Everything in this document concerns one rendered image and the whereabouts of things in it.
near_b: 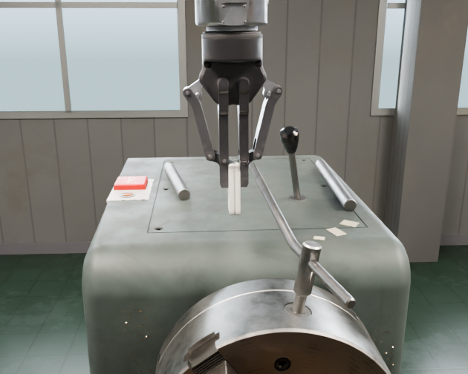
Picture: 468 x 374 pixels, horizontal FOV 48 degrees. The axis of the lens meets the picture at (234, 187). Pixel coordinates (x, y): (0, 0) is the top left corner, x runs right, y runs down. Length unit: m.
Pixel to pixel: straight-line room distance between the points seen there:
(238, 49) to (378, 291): 0.40
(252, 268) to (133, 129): 2.89
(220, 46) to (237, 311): 0.32
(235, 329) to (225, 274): 0.14
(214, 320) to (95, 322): 0.20
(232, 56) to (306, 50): 2.92
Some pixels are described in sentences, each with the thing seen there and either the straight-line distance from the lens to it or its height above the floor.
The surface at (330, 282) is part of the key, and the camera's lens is 0.57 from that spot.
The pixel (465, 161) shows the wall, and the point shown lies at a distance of 4.03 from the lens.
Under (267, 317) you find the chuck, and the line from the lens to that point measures 0.62.
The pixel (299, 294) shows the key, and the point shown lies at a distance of 0.63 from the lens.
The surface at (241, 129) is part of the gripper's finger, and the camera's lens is 0.67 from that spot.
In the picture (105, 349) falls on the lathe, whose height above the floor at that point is 1.12.
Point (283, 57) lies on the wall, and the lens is 3.52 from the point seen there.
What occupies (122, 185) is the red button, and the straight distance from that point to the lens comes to 1.02.
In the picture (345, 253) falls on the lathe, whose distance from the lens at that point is 0.78.
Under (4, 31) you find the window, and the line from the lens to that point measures 3.68.
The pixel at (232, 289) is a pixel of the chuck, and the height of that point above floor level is 1.23.
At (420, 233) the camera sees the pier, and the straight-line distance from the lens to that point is 3.74.
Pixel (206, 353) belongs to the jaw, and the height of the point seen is 1.20.
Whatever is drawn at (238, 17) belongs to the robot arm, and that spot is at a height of 1.57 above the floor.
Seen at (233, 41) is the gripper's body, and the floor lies 1.54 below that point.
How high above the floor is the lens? 1.56
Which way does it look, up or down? 17 degrees down
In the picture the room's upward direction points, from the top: straight up
